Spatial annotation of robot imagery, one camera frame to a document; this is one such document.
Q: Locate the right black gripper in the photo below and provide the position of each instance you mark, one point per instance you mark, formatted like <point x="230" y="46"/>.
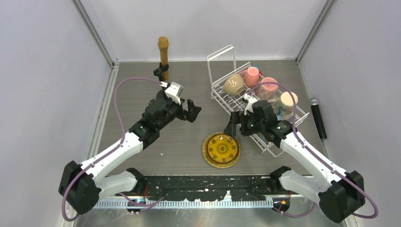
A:
<point x="239" y="117"/>

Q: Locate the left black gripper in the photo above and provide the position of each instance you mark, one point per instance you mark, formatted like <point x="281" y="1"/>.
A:
<point x="190" y="115"/>

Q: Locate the beige ceramic bowl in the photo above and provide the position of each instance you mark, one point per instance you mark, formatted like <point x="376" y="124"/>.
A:
<point x="234" y="85"/>

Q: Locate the yellow patterned plate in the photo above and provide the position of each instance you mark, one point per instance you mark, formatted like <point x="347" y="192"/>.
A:
<point x="221" y="149"/>

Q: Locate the yellow woven bamboo plate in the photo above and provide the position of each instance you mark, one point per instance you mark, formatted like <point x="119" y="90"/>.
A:
<point x="205" y="156"/>

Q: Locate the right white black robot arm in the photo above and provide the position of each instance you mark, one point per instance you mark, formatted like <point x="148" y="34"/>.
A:
<point x="338" y="193"/>

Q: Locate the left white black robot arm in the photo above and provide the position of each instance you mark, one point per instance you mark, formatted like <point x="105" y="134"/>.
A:
<point x="83" y="185"/>

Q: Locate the blue patterned bowl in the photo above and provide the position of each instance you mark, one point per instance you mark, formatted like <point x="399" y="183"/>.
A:
<point x="266" y="138"/>

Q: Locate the pink floral cup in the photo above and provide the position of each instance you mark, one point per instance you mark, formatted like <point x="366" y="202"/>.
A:
<point x="267" y="91"/>

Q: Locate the pink plastic cup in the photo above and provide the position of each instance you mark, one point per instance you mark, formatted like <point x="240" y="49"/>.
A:
<point x="250" y="76"/>

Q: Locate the cream floral cup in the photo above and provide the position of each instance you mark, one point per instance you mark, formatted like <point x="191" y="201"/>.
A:
<point x="285" y="105"/>

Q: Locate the brown microphone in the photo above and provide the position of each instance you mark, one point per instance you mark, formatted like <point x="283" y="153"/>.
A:
<point x="163" y="45"/>

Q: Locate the black silver microphone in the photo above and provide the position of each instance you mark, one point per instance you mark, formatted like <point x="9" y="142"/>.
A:
<point x="317" y="116"/>

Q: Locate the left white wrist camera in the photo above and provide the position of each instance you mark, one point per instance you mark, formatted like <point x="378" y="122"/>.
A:
<point x="172" y="91"/>

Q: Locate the white wire dish rack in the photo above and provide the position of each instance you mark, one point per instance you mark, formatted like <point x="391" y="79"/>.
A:
<point x="235" y="103"/>

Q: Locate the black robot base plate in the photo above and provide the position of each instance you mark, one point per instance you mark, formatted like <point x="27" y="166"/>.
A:
<point x="208" y="187"/>

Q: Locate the left aluminium rail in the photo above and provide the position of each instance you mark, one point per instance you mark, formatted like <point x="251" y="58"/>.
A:
<point x="103" y="111"/>

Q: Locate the slotted cable duct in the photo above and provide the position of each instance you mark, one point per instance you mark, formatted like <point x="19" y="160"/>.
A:
<point x="185" y="204"/>

